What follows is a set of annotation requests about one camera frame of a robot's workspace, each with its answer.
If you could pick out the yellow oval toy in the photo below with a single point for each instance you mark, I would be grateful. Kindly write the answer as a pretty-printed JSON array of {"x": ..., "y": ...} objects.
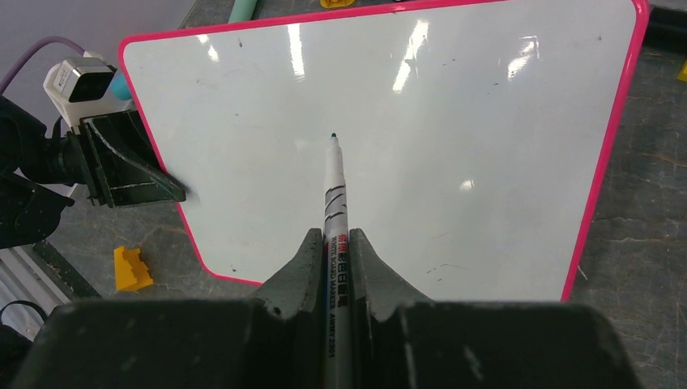
[{"x": 332, "y": 4}]

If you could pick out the blue toy tube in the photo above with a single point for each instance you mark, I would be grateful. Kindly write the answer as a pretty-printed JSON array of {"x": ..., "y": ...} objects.
[{"x": 119, "y": 87}]

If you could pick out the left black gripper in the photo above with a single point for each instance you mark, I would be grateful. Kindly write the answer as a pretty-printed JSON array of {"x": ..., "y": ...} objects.
[{"x": 112, "y": 156}]

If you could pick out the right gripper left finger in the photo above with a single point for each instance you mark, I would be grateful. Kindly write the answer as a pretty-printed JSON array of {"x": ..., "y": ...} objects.
[{"x": 296, "y": 286}]

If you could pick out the yellow rectangular block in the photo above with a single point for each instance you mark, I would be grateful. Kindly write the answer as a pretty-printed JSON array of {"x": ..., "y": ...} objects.
[{"x": 682, "y": 75}]

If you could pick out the green whiteboard marker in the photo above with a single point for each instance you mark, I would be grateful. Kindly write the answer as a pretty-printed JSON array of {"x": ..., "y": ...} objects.
[{"x": 337, "y": 354}]

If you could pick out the pink framed whiteboard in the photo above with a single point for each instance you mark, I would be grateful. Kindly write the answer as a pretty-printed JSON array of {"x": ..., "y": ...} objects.
[{"x": 475, "y": 134}]

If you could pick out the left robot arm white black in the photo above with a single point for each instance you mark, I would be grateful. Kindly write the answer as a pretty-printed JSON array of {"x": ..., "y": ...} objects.
[{"x": 30, "y": 210}]

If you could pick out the mint green toy tube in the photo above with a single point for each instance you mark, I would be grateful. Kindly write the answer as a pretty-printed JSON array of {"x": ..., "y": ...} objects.
[{"x": 242, "y": 10}]

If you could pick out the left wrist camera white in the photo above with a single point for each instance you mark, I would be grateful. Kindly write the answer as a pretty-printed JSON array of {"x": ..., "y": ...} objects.
[{"x": 79, "y": 87}]

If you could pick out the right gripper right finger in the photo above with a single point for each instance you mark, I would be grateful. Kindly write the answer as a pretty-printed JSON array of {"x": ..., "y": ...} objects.
[{"x": 378, "y": 290}]

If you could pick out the yellow plastic wedge block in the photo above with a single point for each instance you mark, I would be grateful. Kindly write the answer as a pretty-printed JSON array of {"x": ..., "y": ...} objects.
[{"x": 130, "y": 272}]

